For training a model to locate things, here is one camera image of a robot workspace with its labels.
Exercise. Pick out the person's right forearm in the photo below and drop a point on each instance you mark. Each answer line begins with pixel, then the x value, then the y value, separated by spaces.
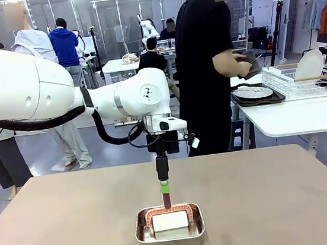
pixel 225 65

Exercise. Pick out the seated person in dark top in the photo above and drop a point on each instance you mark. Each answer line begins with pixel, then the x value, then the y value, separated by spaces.
pixel 167 30

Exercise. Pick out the blue white striped shirt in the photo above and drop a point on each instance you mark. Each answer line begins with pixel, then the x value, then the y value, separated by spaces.
pixel 34 42

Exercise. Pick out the beige cloth bundle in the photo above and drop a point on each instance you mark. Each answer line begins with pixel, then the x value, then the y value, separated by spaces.
pixel 129 59

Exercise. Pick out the light blue shirt on hanger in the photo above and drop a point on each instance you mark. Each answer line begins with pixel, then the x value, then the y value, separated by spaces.
pixel 313 14

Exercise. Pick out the seated person with black cap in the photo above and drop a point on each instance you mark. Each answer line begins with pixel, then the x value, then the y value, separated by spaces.
pixel 151 58

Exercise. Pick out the grey step stool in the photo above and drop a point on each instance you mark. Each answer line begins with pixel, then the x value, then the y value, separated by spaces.
pixel 238 134

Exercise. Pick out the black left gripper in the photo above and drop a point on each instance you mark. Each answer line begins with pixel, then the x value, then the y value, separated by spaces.
pixel 163 143

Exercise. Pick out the black tripod pole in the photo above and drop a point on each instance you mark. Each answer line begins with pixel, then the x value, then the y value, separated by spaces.
pixel 96 50

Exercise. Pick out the light grey patterned skirt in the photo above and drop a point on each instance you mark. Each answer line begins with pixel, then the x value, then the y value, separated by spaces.
pixel 3 133

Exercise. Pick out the dark grey wide trousers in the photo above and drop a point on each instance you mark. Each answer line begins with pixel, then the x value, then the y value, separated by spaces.
pixel 7 162

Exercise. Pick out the light grey trousers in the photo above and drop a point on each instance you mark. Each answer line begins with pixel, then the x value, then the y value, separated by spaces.
pixel 74 145

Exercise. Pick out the black tripod with camera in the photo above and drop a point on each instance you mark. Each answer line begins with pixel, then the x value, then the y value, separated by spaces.
pixel 280 24

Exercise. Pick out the person in black clothes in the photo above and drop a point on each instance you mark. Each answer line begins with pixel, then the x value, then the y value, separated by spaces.
pixel 199 49

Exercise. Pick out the beige mannequin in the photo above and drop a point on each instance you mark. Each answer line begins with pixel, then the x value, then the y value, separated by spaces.
pixel 16 15

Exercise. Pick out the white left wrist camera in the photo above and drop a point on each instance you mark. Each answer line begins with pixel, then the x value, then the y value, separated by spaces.
pixel 172 124

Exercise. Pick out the white background desk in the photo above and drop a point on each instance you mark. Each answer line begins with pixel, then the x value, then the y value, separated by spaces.
pixel 115 66

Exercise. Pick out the person in blue hoodie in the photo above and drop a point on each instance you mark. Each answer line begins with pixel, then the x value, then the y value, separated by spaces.
pixel 64 45

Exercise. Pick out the person's left hand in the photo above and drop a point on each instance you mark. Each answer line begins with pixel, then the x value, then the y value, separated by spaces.
pixel 239 56

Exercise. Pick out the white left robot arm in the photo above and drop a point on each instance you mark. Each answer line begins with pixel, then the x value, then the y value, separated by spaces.
pixel 27 85

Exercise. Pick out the white side table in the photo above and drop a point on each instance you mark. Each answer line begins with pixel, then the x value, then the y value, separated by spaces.
pixel 300 114

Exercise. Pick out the white workbench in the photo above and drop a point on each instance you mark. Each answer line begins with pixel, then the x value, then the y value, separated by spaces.
pixel 89 63

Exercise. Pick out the black backpack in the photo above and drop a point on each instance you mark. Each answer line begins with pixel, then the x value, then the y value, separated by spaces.
pixel 258 39

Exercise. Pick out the person's right hand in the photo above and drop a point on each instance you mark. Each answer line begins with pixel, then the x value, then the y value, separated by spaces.
pixel 244 69

